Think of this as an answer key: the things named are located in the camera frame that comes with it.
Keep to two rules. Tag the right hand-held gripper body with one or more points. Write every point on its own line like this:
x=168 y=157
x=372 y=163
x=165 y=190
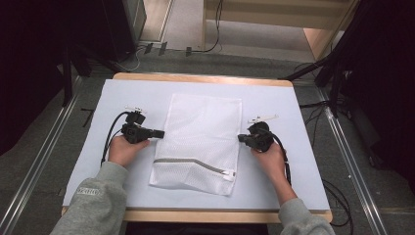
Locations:
x=259 y=138

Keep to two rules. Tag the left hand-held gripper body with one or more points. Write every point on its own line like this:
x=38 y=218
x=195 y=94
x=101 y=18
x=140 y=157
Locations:
x=135 y=132

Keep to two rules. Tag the white mesh laundry bag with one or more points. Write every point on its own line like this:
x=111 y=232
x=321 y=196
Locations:
x=202 y=137

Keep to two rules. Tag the person's left hand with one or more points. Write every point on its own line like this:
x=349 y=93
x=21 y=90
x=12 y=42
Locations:
x=125 y=151

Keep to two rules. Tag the person's right hand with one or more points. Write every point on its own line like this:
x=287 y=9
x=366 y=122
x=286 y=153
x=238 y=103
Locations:
x=272 y=161

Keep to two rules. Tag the white table mat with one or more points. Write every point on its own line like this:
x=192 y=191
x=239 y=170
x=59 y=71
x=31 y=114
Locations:
x=130 y=189

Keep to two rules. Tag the wooden table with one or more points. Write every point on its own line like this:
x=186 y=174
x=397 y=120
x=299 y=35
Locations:
x=208 y=216

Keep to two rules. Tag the black metal stand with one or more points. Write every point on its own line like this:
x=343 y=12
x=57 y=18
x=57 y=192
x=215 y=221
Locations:
x=67 y=81

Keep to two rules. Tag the black tripod stand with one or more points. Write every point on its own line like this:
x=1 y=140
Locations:
x=334 y=91

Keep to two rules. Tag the dark cabinet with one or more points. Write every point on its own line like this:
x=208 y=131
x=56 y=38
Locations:
x=124 y=29

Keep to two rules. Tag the dark curtain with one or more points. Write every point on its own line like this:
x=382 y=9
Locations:
x=385 y=81
x=29 y=65

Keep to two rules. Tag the metal floor rail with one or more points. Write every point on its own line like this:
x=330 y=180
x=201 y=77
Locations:
x=36 y=156
x=350 y=163

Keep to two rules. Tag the light wooden frame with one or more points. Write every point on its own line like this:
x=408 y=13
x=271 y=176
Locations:
x=261 y=14

